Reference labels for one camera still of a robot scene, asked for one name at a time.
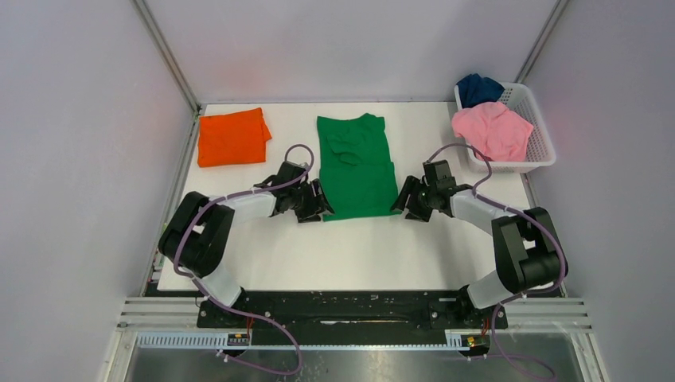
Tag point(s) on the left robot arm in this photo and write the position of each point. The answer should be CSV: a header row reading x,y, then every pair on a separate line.
x,y
196,237

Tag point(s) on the white plastic laundry basket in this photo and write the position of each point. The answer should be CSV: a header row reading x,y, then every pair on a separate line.
x,y
540,151

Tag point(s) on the pink t-shirt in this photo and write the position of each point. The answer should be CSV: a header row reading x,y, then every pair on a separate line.
x,y
499,133

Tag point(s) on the green t-shirt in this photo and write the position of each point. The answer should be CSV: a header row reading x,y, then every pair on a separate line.
x,y
357,173

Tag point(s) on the folded orange t-shirt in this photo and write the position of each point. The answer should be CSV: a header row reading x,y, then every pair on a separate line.
x,y
238,138

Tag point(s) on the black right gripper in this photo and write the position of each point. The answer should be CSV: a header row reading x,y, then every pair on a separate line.
x,y
411,186

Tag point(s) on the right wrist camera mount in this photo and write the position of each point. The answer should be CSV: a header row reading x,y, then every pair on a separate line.
x,y
438,174

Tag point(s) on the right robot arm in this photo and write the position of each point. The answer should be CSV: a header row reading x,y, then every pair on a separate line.
x,y
527,253

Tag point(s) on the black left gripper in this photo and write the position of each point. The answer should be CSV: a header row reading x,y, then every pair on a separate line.
x,y
311,212

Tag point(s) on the navy blue t-shirt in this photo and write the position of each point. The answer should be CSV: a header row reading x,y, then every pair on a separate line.
x,y
475,89

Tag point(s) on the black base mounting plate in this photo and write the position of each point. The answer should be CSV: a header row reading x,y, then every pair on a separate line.
x,y
277,308

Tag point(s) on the corner aluminium post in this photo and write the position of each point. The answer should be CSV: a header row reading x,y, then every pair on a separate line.
x,y
151,25
541,41

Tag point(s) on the aluminium front frame rail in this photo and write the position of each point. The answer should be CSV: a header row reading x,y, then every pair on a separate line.
x,y
180,323

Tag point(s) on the right corner aluminium post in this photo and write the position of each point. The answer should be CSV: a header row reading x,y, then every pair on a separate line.
x,y
541,41

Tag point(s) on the left corner aluminium post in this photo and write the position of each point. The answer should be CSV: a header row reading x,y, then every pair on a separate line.
x,y
151,25

